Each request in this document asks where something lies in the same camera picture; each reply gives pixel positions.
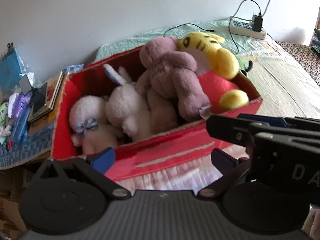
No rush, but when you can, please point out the white plush rabbit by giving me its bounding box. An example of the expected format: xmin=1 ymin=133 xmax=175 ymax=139
xmin=103 ymin=64 xmax=153 ymax=142

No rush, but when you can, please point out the yellow tiger plush toy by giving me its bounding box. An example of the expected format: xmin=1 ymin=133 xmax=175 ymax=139
xmin=177 ymin=31 xmax=249 ymax=113

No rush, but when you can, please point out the red cardboard storage box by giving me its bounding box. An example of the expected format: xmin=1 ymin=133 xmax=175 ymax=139
xmin=51 ymin=45 xmax=264 ymax=182

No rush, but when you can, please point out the pink plush bear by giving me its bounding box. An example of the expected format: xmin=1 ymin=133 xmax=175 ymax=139
xmin=136 ymin=37 xmax=210 ymax=133

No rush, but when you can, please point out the white plush lamb toy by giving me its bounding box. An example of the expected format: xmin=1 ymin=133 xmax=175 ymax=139
xmin=69 ymin=95 xmax=124 ymax=155

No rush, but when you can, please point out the pastel patterned bed sheet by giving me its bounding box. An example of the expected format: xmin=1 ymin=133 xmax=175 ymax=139
xmin=106 ymin=20 xmax=319 ymax=191

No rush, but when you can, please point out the stack of books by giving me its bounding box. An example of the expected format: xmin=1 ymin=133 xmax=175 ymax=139
xmin=28 ymin=71 xmax=65 ymax=136

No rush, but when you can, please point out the black charger plug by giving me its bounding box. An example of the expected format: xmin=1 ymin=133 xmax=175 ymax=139
xmin=251 ymin=13 xmax=263 ymax=32

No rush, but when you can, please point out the white power strip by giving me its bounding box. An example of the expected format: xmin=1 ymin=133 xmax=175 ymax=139
xmin=229 ymin=18 xmax=267 ymax=40

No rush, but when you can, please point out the small black mirror stand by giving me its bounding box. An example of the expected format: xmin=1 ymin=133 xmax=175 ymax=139
xmin=18 ymin=75 xmax=37 ymax=98

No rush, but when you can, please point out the green frog plush toy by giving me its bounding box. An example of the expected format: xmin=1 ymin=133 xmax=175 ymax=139
xmin=0 ymin=102 xmax=9 ymax=123

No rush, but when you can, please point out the blue notebook in plastic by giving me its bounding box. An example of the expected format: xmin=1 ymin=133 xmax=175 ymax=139
xmin=0 ymin=42 xmax=23 ymax=94

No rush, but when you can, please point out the black charging cable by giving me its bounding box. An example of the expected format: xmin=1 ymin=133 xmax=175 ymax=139
xmin=163 ymin=0 xmax=262 ymax=55

